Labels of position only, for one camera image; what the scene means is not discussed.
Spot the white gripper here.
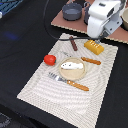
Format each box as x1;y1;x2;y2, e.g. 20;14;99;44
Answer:
87;14;122;39

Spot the orange toy bread loaf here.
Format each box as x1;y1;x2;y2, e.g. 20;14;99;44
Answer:
84;40;104;55

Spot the brown toy sausage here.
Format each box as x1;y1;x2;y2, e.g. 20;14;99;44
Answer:
69;36;78;51

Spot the red toy tomato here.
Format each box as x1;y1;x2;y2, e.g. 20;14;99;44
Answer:
44;55;56;66

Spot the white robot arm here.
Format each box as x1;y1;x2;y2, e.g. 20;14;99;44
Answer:
87;0;127;39

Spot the large grey pot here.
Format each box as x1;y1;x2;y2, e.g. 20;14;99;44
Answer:
84;1;91;25

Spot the small grey pot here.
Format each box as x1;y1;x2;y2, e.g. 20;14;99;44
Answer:
62;2;82;21

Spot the beige bowl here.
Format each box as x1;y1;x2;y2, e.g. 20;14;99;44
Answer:
121;7;128;30

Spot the brown wooden board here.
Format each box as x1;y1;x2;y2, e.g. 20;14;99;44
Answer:
50;0;128;45

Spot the round wooden plate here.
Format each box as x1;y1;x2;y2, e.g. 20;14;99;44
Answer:
59;57;86;80

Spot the white woven placemat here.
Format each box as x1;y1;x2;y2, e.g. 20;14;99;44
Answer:
17;39;118;128

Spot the wooden handled knife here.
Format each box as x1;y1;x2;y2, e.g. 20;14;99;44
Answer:
61;51;101;65

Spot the wooden handled fork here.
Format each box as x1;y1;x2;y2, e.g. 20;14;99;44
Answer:
48;72;89;91

